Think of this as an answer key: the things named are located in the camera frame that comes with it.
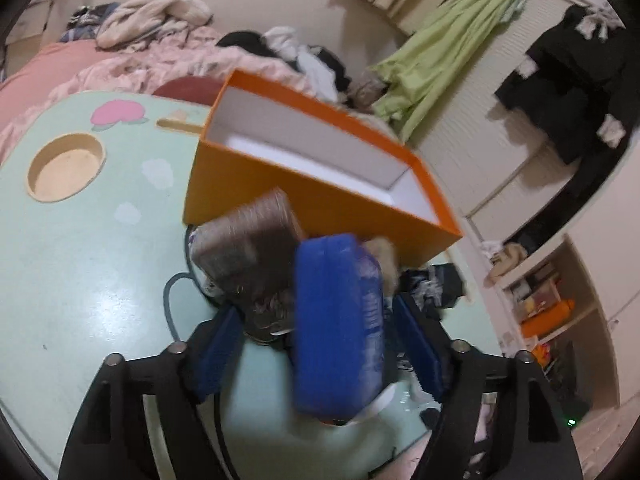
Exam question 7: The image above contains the dark lace-trimmed satin cloth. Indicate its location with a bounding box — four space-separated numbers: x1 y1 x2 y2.
398 263 466 321

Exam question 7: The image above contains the black toy car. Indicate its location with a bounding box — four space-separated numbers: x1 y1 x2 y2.
190 188 305 344

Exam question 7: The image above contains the brown fur pompom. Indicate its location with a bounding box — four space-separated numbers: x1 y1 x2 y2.
363 237 399 297

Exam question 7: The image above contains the orange cardboard box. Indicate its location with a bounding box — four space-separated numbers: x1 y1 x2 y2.
183 70 462 266

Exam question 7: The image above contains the black hanging garment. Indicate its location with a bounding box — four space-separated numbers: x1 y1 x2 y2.
495 6 639 165

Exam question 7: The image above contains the pink floral blanket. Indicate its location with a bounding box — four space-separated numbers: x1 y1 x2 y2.
1 26 314 159

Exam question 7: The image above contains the green hanging cloth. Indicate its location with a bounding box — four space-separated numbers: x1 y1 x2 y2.
371 0 524 143

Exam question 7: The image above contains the pile of clothes on bed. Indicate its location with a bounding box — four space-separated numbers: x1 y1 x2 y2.
94 0 378 112

